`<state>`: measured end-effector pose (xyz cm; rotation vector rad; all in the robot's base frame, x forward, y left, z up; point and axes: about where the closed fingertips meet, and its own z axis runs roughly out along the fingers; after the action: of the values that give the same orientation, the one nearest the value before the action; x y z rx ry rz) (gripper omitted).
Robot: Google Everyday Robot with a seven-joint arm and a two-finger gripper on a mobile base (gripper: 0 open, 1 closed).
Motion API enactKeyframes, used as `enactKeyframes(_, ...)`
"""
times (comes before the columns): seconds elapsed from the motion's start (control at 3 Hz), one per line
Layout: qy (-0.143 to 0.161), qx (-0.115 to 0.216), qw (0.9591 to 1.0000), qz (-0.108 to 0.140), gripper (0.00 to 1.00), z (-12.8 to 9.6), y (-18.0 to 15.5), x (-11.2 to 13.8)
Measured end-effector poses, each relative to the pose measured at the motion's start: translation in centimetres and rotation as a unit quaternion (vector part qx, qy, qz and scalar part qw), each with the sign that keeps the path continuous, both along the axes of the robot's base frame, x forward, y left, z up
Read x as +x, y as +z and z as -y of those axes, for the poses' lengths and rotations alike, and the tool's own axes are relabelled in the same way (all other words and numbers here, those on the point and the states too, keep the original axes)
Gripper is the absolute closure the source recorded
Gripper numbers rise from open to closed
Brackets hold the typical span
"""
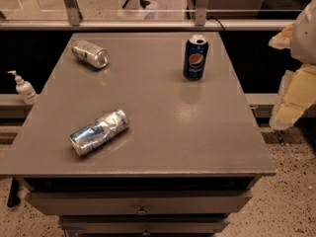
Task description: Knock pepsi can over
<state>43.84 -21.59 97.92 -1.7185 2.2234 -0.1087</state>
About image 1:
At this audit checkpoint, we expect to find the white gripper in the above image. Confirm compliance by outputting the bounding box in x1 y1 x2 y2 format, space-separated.
269 0 316 130

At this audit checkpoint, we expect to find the blue pepsi can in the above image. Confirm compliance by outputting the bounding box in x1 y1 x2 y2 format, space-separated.
183 35 208 80

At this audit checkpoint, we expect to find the crushed silver blue can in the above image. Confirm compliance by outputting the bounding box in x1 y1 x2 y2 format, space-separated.
69 109 129 156

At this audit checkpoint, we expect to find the silver green soda can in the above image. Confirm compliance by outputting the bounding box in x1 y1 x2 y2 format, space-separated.
71 39 109 69

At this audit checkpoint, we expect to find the grey drawer cabinet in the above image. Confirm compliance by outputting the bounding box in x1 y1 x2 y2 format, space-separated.
0 33 275 237

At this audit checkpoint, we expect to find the top grey drawer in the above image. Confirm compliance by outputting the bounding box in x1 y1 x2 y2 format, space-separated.
26 191 252 216

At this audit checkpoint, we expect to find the grey drawer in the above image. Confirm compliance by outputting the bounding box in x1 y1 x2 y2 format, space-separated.
60 216 228 235
26 191 252 216

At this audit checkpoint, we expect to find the white stand base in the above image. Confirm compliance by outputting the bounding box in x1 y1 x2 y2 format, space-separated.
118 0 158 21

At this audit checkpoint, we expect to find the white pump sanitizer bottle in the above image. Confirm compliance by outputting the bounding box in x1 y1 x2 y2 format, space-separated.
8 70 38 105

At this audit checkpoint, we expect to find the black cable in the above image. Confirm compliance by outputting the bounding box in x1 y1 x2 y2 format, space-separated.
206 17 231 47

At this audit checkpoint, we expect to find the right metal bracket post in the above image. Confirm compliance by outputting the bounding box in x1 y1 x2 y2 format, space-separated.
195 0 208 27

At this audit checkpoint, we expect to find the metal bracket post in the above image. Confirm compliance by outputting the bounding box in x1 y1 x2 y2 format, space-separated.
63 0 83 26
195 0 208 27

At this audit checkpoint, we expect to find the left metal bracket post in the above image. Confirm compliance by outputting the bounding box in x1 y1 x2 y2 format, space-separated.
63 0 83 26

